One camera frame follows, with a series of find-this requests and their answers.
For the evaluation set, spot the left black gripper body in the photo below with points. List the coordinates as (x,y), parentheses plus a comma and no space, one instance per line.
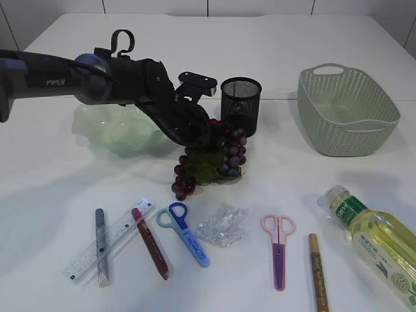
(145,83)

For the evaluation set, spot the artificial purple grape bunch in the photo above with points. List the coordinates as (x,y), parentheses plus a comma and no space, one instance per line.
(211,164)

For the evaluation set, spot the clear plastic sheet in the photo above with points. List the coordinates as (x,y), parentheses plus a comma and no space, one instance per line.
(224,227)

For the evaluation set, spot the pink scissors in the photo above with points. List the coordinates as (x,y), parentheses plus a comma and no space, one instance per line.
(278,227)

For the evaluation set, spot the yellow tea drink bottle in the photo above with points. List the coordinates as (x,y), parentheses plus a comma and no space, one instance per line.
(380,239)

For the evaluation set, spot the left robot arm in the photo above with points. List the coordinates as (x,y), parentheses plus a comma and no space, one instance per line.
(100,79)

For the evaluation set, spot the green scalloped plastic plate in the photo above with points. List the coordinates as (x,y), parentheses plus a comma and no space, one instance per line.
(124,131)

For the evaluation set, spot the black mesh pen holder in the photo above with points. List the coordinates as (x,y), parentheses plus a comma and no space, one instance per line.
(240,98)

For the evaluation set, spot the red glitter pen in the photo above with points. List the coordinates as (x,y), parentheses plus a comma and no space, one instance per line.
(151,244)

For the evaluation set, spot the clear plastic ruler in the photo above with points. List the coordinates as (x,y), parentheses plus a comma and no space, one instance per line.
(86,262)

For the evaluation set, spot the silver glitter pen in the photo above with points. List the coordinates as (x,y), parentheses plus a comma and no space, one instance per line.
(103,275)

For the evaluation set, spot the green plastic woven basket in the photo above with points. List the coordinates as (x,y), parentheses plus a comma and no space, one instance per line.
(344,111)

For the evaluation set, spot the gold marker pen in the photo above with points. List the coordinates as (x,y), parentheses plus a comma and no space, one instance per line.
(321,298)

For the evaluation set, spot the blue scissors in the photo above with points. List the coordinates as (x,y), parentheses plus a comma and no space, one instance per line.
(175,217)

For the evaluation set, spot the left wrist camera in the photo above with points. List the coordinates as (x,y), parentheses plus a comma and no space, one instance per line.
(193,86)

